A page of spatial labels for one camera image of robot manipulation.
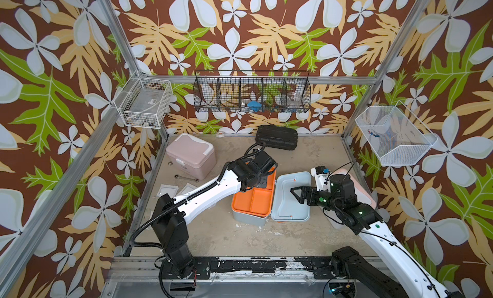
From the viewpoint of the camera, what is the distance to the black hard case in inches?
44.2

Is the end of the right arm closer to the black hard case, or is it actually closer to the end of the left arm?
the end of the left arm

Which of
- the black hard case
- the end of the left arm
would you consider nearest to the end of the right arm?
the end of the left arm
